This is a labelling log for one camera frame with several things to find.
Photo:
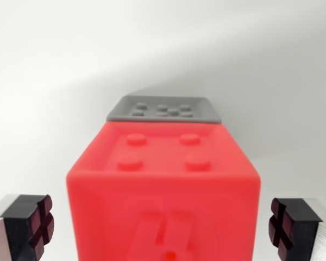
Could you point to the gripper left finger with black rubber pad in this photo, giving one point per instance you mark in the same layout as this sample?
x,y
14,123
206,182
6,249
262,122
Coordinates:
x,y
19,228

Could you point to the gripper right finger with black rubber pad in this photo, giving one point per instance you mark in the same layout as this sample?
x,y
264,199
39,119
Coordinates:
x,y
298,231

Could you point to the red studded cube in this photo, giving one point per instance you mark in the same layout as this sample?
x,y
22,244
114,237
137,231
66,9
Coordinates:
x,y
163,190

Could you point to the grey studded cube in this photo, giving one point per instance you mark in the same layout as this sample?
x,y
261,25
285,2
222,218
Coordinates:
x,y
122,110

